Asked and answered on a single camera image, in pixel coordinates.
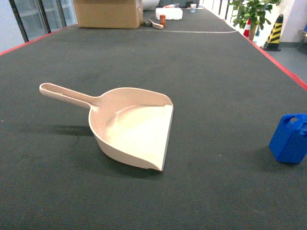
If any orange can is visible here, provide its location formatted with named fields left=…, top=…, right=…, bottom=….
left=159, top=14, right=166, bottom=27

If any white foam block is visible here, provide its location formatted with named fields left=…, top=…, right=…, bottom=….
left=155, top=8, right=183, bottom=20

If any wooden handled brush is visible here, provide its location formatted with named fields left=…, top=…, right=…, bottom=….
left=148, top=19, right=164, bottom=29

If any large cardboard box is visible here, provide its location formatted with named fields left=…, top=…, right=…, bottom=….
left=73, top=0, right=143, bottom=29

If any green potted plant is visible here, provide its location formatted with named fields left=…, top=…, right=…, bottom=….
left=228, top=0, right=281, bottom=41

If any beige plastic dustpan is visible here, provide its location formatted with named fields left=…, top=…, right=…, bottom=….
left=39, top=83, right=174, bottom=172

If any yellow black traffic post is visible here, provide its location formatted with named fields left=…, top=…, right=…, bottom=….
left=261, top=14, right=283, bottom=52

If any blue plastic block part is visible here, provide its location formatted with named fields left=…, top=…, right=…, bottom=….
left=269, top=114, right=307, bottom=163

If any red white traffic cone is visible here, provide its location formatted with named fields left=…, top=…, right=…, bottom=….
left=243, top=19, right=251, bottom=38

